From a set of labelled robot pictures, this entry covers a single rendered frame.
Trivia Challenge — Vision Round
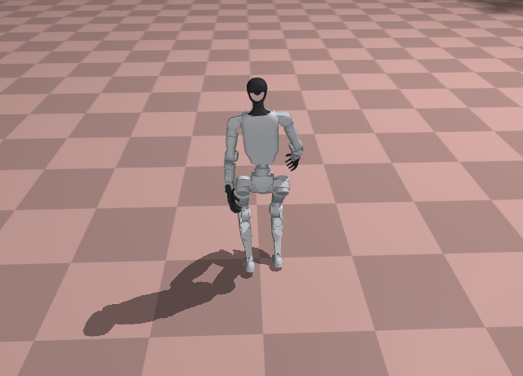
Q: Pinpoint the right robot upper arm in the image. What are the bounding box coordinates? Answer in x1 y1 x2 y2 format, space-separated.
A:
276 111 303 152

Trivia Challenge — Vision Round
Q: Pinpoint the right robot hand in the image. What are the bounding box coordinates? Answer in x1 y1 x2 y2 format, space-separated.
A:
285 154 299 171

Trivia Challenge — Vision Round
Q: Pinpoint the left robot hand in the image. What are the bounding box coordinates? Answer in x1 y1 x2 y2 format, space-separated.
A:
225 184 242 213

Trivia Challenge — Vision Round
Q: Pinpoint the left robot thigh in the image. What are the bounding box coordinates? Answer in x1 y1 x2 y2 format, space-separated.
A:
235 176 252 222

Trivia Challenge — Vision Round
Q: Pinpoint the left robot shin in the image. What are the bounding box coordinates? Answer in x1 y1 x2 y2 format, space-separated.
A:
238 212 253 262

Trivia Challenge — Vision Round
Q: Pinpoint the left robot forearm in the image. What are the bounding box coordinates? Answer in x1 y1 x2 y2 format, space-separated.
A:
224 153 235 190

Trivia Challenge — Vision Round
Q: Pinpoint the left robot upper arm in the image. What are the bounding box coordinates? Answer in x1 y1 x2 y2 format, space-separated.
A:
226 115 242 162

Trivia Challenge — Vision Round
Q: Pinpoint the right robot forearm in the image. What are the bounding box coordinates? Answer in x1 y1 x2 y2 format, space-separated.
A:
290 142 303 162

